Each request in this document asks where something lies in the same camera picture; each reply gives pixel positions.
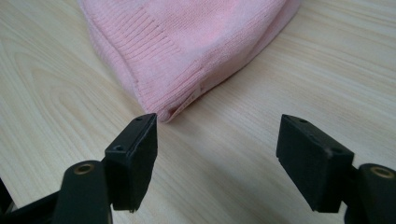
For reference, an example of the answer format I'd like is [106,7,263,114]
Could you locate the pink knitted sweater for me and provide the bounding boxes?
[77,0,303,123]

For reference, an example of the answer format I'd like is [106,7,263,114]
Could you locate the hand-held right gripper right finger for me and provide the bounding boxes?
[276,113,356,214]

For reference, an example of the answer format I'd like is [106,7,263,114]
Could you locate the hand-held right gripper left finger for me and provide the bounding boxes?
[104,112,159,214]

